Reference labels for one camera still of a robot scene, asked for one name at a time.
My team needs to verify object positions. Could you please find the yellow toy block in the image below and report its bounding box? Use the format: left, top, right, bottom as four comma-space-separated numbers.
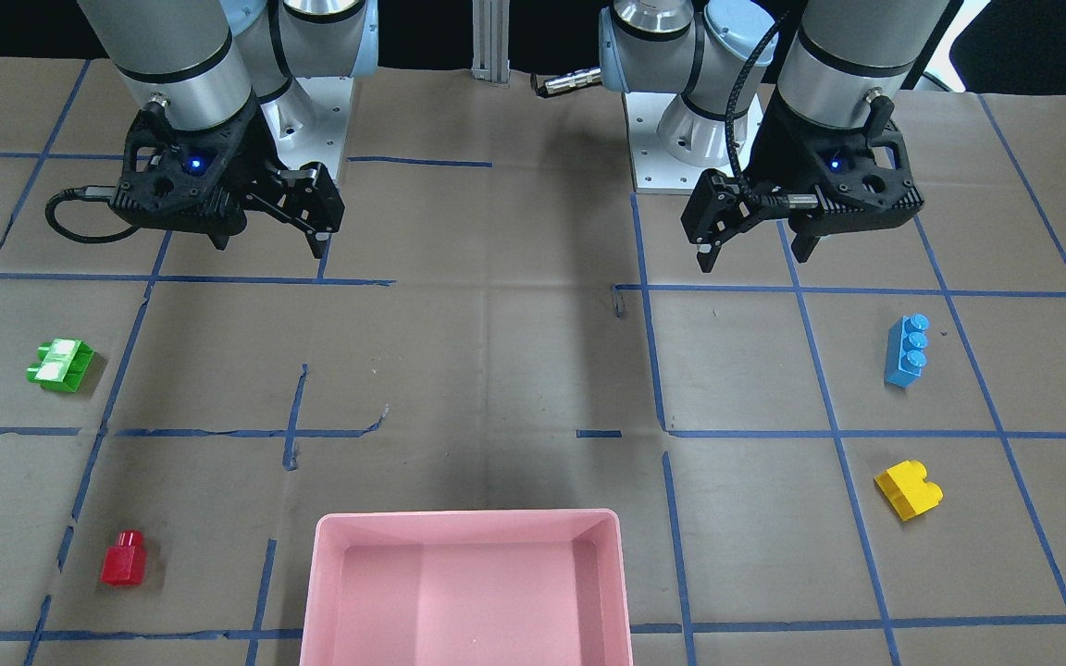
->
874, 460, 944, 522

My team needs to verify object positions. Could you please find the pink plastic box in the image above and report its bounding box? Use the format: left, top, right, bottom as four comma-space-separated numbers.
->
300, 509, 633, 665

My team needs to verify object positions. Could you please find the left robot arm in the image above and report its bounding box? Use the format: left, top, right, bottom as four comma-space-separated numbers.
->
533, 1, 948, 273

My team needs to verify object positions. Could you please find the blue toy block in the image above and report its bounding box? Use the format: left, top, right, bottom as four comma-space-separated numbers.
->
884, 313, 930, 388

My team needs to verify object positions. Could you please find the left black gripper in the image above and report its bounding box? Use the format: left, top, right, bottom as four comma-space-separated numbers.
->
681, 90, 923, 274

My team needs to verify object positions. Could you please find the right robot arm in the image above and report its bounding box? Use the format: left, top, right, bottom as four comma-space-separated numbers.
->
45, 1, 379, 260

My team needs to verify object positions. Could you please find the red toy block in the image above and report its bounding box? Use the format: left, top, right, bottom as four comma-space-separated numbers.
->
100, 530, 147, 586

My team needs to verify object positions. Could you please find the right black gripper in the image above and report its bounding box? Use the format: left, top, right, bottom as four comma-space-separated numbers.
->
107, 98, 344, 260

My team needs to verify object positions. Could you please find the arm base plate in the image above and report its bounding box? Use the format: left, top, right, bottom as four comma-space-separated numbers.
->
261, 77, 355, 182
623, 92, 732, 195

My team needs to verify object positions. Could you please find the aluminium frame post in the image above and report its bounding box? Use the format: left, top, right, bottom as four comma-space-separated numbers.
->
470, 0, 511, 87

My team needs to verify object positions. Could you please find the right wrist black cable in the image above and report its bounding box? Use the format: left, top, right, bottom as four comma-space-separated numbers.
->
45, 186, 141, 245

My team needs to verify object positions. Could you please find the green toy block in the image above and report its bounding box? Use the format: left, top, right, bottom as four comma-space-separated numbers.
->
26, 338, 96, 393

